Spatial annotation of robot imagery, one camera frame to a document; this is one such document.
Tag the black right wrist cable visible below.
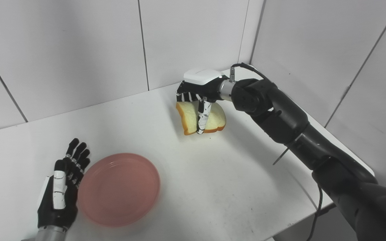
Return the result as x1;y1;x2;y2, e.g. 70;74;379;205
230;63;324;241

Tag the pink round plate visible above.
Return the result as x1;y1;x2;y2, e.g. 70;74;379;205
78;153;161;227

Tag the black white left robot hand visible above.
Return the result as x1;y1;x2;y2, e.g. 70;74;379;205
38;138;91;231

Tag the black zip tie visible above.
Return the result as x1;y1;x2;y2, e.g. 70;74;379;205
273;147;291;166

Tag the slice of white bread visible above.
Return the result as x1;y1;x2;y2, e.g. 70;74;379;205
176;101;227;136

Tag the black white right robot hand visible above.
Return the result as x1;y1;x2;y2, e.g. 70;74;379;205
176;68;229;135

